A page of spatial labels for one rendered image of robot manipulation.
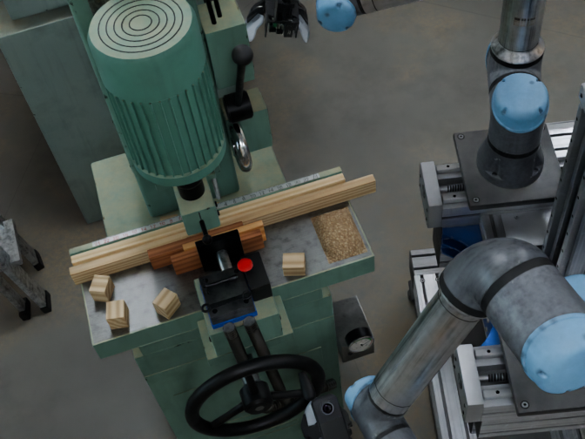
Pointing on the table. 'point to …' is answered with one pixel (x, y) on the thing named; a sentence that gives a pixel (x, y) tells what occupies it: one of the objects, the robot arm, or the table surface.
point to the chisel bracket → (198, 211)
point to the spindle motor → (159, 87)
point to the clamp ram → (220, 251)
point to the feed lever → (238, 105)
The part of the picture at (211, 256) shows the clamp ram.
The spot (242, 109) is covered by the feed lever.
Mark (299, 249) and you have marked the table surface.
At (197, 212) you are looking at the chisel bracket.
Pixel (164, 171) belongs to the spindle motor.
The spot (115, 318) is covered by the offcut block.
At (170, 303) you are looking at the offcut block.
